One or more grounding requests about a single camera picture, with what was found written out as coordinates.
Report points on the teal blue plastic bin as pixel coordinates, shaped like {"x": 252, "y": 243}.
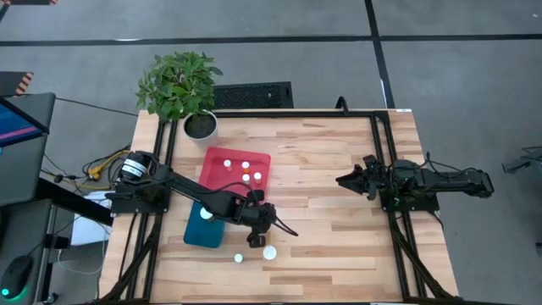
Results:
{"x": 203, "y": 233}

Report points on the large orange white-capped pill bottle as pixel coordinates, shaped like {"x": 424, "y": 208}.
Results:
{"x": 206, "y": 214}

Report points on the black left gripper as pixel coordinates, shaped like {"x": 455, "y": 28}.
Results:
{"x": 258, "y": 216}

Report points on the green plant in white pot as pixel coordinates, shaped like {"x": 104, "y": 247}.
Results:
{"x": 182, "y": 84}

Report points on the white box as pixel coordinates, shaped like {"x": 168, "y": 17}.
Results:
{"x": 86, "y": 229}

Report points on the small white piece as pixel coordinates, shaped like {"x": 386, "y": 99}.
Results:
{"x": 239, "y": 257}

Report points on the black computer mouse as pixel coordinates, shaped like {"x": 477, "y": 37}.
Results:
{"x": 17, "y": 275}

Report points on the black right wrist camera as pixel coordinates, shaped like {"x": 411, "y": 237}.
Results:
{"x": 369, "y": 163}

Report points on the pink-red plastic bin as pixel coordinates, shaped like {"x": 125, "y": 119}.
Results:
{"x": 216, "y": 169}

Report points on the grey desk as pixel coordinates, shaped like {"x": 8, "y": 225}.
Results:
{"x": 25, "y": 178}

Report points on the black tripod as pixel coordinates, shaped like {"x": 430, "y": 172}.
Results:
{"x": 518, "y": 164}

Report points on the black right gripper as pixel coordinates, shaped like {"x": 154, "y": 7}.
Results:
{"x": 379, "y": 180}

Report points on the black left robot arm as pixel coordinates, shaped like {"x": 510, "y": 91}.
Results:
{"x": 186, "y": 186}

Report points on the computer monitor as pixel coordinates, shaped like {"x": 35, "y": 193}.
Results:
{"x": 17, "y": 127}

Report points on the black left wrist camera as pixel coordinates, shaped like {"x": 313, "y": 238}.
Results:
{"x": 257, "y": 195}

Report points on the hazard striped mat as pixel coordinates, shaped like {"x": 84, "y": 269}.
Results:
{"x": 12, "y": 82}

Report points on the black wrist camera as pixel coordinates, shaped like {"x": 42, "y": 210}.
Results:
{"x": 257, "y": 195}
{"x": 369, "y": 163}

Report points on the black aluminium table frame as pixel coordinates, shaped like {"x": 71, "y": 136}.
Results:
{"x": 296, "y": 114}

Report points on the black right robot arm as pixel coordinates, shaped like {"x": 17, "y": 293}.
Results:
{"x": 449, "y": 182}

